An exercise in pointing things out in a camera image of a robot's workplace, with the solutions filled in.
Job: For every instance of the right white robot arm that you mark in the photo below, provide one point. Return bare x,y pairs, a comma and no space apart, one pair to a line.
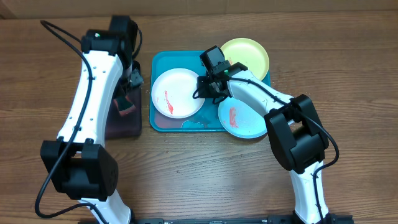
296,135

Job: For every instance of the light blue plate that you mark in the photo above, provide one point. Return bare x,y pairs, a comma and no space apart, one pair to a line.
240,120

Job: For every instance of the teal serving tray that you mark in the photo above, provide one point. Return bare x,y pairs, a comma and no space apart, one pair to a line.
206,119

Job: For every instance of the white plate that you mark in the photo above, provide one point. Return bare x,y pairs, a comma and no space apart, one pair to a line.
172,93

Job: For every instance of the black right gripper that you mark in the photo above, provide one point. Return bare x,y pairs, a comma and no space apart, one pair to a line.
206,86

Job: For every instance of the dark maroon tray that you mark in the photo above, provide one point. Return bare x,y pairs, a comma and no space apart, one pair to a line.
129,125

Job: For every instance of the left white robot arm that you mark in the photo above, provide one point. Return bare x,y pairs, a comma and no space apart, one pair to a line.
107,104

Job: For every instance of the yellow plate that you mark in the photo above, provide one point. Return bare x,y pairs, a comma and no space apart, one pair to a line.
249,53

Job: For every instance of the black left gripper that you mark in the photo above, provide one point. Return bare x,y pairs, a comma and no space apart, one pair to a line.
139,79

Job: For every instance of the green and pink sponge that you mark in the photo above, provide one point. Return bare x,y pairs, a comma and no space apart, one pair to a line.
124,105

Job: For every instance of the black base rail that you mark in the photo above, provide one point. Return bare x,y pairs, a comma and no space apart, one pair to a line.
273,219

